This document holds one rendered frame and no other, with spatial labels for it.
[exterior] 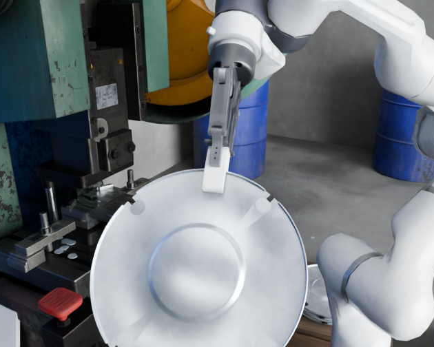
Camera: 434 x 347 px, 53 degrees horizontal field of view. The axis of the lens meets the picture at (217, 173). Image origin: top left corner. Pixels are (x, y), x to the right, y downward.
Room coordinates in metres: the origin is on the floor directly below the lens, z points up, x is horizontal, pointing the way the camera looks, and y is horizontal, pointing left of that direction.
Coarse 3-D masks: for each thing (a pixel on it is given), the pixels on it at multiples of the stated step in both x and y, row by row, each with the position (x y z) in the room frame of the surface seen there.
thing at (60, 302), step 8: (56, 288) 0.69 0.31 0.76; (64, 288) 0.69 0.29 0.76; (48, 296) 0.67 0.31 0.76; (56, 296) 0.67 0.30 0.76; (64, 296) 0.67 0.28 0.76; (72, 296) 0.67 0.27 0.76; (80, 296) 0.67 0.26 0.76; (40, 304) 0.64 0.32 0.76; (48, 304) 0.64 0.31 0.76; (56, 304) 0.64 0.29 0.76; (64, 304) 0.64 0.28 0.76; (72, 304) 0.64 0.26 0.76; (80, 304) 0.66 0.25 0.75; (48, 312) 0.63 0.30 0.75; (56, 312) 0.62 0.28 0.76; (64, 312) 0.63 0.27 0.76
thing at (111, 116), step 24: (96, 48) 1.06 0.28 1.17; (120, 48) 1.07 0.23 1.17; (96, 72) 1.00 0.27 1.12; (120, 72) 1.07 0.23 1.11; (96, 96) 0.99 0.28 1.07; (120, 96) 1.06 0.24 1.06; (120, 120) 1.05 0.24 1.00; (72, 144) 0.98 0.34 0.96; (96, 144) 0.97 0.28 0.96; (120, 144) 1.00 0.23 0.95; (72, 168) 0.98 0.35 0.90; (96, 168) 0.97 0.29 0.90
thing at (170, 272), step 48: (144, 192) 0.57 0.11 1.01; (192, 192) 0.56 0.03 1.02; (240, 192) 0.55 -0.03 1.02; (144, 240) 0.52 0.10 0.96; (192, 240) 0.51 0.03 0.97; (240, 240) 0.51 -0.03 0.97; (288, 240) 0.50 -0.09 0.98; (96, 288) 0.49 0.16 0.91; (144, 288) 0.48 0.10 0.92; (192, 288) 0.47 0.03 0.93; (240, 288) 0.46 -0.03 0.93; (288, 288) 0.46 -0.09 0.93; (144, 336) 0.44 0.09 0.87; (192, 336) 0.43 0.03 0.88; (240, 336) 0.42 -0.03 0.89; (288, 336) 0.42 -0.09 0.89
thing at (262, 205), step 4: (260, 200) 0.54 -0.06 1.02; (264, 200) 0.54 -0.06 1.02; (256, 204) 0.54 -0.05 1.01; (260, 204) 0.54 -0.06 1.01; (264, 204) 0.54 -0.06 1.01; (268, 204) 0.54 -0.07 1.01; (256, 208) 0.53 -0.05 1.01; (260, 208) 0.53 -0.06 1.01; (264, 208) 0.53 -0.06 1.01; (268, 208) 0.53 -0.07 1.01; (260, 212) 0.53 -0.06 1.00; (264, 212) 0.53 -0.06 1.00
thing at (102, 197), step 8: (88, 192) 1.10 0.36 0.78; (96, 192) 1.10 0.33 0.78; (104, 192) 1.10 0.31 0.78; (112, 192) 1.10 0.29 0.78; (120, 192) 1.10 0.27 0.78; (80, 200) 1.05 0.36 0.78; (88, 200) 1.05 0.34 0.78; (96, 200) 1.05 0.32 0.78; (104, 200) 1.05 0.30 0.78; (64, 208) 1.01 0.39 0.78; (72, 208) 1.00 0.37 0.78; (80, 208) 1.00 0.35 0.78; (88, 208) 1.00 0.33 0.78; (64, 216) 1.01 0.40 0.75; (72, 216) 0.99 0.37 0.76; (80, 216) 0.98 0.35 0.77; (88, 216) 0.97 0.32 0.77; (80, 224) 0.98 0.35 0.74; (88, 224) 0.97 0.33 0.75
